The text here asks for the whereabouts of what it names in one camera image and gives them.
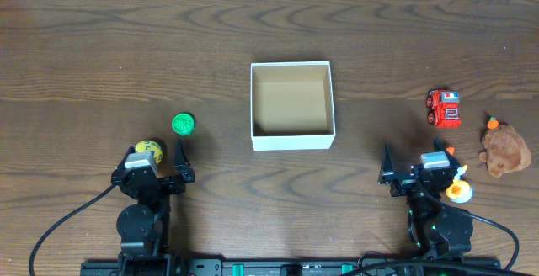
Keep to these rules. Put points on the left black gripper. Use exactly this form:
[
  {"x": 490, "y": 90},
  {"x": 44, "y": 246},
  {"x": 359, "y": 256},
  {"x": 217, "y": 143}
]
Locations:
[{"x": 157, "y": 182}]

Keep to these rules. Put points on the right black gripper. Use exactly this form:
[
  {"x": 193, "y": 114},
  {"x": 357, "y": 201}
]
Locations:
[{"x": 405, "y": 182}]

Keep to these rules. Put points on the orange blue toy duck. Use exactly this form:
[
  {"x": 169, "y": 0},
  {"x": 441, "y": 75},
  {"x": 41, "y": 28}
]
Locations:
[{"x": 457, "y": 188}]

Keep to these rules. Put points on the red toy fire truck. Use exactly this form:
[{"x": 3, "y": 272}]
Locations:
[{"x": 443, "y": 106}]

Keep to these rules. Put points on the brown plush toy with orange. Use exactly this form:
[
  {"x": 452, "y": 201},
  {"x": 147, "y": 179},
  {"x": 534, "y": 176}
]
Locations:
[{"x": 504, "y": 150}]

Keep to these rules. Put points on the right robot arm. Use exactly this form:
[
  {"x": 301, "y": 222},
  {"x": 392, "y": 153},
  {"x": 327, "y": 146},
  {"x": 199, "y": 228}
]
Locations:
[{"x": 439, "y": 229}]

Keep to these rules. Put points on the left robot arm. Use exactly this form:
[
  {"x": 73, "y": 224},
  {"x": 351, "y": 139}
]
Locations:
[{"x": 144, "y": 226}]

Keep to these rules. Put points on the yellow ball with blue marks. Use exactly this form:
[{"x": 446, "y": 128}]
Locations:
[{"x": 150, "y": 146}]

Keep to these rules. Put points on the green ridged round toy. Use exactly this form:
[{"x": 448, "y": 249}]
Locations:
[{"x": 183, "y": 124}]

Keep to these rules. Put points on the white cardboard box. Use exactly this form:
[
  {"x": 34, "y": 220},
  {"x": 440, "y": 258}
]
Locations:
[{"x": 291, "y": 106}]

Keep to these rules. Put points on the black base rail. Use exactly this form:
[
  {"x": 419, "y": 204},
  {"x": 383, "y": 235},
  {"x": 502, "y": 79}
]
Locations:
[{"x": 217, "y": 267}]

